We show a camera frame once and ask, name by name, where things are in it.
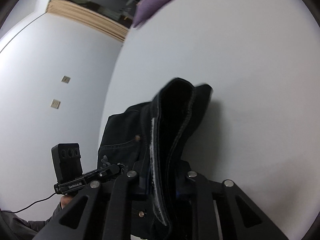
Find black denim pants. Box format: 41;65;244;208
97;78;213;239

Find grey jacket left forearm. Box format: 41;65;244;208
0;203;63;240

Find person's left hand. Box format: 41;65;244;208
60;195;73;209

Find beige curtain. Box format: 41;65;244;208
46;0;129;42

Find purple cushion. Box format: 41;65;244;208
131;0;172;28

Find wall socket lower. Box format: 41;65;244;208
50;99;61;109

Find wall socket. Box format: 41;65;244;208
61;76;71;83
50;99;61;109

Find black cable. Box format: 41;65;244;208
7;191;57;214

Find wall socket upper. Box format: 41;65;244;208
61;76;71;83

